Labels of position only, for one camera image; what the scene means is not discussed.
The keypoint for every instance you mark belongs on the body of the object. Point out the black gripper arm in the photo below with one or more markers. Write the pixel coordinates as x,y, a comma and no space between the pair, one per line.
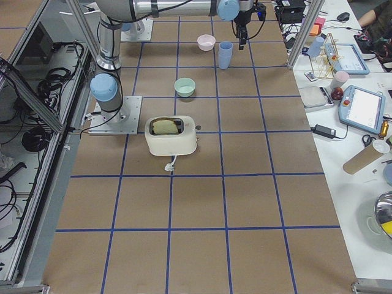
244,18

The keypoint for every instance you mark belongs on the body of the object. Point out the light blue plastic cup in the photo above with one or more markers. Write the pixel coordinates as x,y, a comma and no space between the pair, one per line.
225,50

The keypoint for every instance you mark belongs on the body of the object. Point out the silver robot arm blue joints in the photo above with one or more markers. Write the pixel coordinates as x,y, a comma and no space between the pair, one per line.
106,87

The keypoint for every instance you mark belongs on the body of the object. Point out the pink bowl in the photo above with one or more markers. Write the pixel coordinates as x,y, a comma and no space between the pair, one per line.
206,42

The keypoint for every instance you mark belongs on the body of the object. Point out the mint green bowl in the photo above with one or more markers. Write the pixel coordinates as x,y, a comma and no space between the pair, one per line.
185,87

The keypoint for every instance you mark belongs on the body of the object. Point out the grey kitchen scale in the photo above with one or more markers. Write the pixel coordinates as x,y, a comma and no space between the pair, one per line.
315,98

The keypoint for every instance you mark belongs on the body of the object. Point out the teach pendant tablet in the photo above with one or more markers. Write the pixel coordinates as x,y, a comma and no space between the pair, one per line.
346,57
362,109

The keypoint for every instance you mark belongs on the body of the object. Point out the slice of toast bread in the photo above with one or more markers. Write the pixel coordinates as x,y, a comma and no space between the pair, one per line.
164,126

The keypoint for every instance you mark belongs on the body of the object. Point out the black power adapter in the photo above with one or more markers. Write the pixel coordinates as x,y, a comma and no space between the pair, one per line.
324,131

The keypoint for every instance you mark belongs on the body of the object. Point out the cream white toaster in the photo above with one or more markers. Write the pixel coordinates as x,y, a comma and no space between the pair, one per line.
182,143

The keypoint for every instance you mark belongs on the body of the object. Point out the cardboard tube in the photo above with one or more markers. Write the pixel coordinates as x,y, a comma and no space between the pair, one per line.
365,157

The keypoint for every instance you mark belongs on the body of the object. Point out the metal mixing bowl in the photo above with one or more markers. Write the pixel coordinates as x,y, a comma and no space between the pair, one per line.
374,220

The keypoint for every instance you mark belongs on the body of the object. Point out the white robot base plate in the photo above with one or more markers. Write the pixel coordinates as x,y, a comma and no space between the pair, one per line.
121,123

